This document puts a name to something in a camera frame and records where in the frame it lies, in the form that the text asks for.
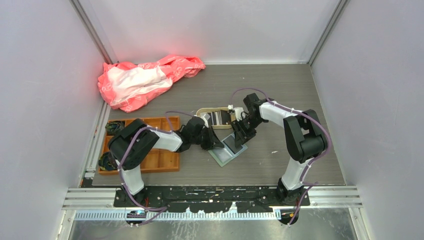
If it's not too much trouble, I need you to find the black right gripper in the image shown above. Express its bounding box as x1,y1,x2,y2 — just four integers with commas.
231,115,265,148

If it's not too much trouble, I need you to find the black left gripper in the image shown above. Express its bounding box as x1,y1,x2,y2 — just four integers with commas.
191,125,225,151

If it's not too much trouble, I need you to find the green leather card holder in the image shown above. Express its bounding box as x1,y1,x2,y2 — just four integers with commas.
208,145,242,167

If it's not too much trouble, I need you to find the beige oval card tray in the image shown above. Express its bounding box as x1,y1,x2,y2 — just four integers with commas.
196,107,236,130

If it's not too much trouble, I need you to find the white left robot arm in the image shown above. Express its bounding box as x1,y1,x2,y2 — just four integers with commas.
107,116,225,207

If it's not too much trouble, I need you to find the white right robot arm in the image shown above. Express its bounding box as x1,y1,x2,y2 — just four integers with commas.
228,93,331,206

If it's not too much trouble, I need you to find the stack of credit cards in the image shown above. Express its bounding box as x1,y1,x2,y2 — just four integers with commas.
209,110,232,127

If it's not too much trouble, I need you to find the pink and white plastic bag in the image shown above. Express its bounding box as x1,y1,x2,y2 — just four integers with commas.
97,54,206,113

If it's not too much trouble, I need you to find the dark bundle in organizer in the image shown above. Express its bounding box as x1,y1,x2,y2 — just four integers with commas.
105,120,125,136

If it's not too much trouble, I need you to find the black roll in organizer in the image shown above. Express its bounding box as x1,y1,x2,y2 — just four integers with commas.
97,151,118,171

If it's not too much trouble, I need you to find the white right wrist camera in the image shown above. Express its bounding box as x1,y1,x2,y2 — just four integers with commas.
227,104,244,122

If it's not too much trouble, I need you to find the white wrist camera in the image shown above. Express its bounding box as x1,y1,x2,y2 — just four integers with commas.
199,112,212,128
227,104,244,122

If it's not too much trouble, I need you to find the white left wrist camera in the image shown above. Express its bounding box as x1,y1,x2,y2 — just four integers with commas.
199,112,212,128

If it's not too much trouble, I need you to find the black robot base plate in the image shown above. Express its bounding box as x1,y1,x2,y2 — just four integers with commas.
134,185,310,213

